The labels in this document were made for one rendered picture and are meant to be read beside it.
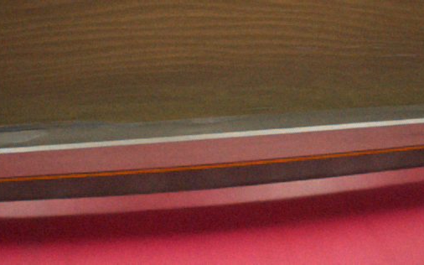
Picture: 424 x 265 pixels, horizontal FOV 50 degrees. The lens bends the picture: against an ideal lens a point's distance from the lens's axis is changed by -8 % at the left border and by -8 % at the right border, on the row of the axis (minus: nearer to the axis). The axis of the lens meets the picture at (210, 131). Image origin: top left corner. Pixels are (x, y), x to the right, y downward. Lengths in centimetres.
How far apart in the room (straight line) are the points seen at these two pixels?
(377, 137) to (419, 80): 3
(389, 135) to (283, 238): 5
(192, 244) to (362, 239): 6
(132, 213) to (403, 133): 10
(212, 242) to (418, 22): 10
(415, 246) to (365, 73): 6
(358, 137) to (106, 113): 8
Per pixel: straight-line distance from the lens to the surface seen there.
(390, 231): 18
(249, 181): 18
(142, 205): 19
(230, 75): 15
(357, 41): 16
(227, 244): 16
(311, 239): 17
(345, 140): 16
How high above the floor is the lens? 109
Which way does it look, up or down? 28 degrees down
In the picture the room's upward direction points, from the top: 1 degrees counter-clockwise
